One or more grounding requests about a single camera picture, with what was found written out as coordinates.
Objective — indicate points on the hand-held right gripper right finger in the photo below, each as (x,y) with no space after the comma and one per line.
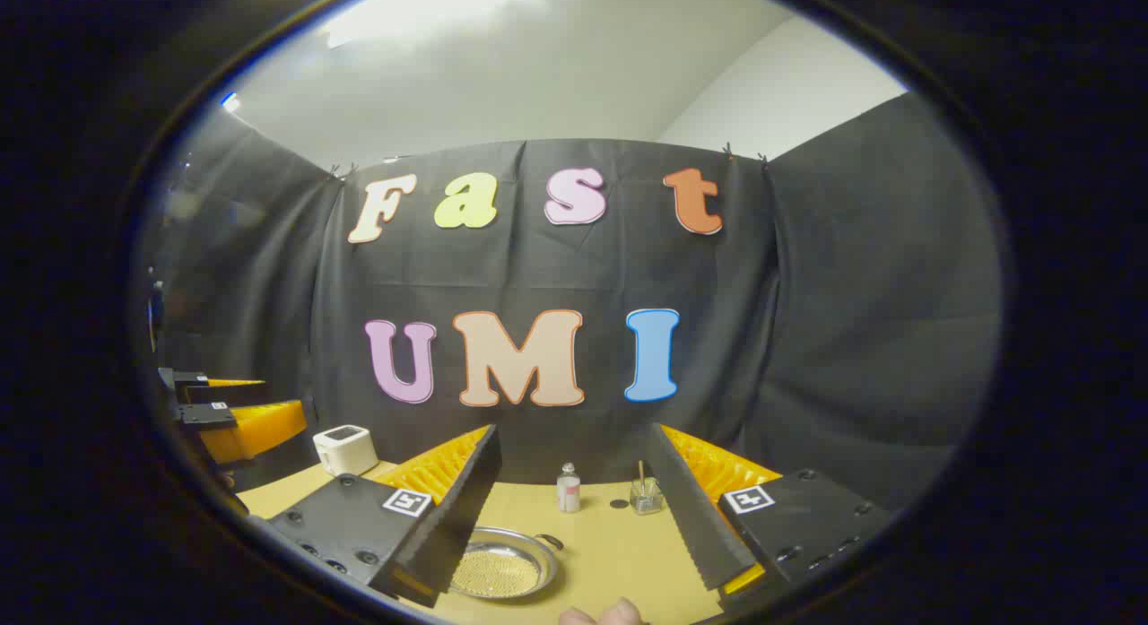
(691,517)

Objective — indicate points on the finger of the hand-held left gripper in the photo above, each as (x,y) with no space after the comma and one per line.
(260,428)
(224,393)

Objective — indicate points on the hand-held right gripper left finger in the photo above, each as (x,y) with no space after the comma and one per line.
(462,508)

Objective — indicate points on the stainless steel pot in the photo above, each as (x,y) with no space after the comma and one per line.
(538,567)

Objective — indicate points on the small glass jar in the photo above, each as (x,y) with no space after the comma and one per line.
(646,498)

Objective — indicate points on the pile of yellow soybeans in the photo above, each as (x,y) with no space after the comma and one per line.
(498,573)

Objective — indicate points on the white toaster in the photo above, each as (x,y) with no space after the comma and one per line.
(345,450)

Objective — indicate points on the clear bottle with white label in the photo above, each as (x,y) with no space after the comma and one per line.
(568,492)

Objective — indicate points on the black backdrop cloth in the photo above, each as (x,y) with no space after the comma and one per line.
(807,338)

